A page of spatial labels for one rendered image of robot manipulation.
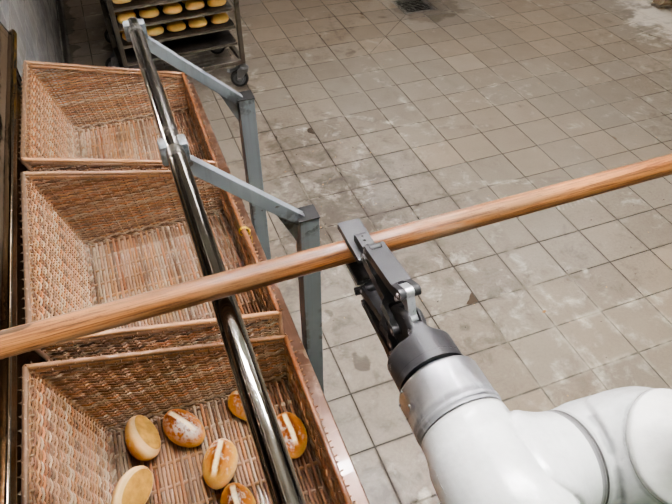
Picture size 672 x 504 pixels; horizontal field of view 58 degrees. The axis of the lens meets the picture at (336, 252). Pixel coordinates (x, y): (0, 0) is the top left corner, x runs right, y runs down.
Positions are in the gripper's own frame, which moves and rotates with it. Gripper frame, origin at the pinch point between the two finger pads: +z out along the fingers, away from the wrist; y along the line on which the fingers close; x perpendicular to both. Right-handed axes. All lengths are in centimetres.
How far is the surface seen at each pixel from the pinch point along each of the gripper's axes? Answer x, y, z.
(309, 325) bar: 4, 56, 35
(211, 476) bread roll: -25, 56, 7
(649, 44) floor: 294, 118, 220
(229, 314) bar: -17.3, 2.0, -2.6
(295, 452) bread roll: -9, 57, 7
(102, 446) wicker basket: -44, 58, 22
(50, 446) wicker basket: -48, 40, 13
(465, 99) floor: 151, 118, 203
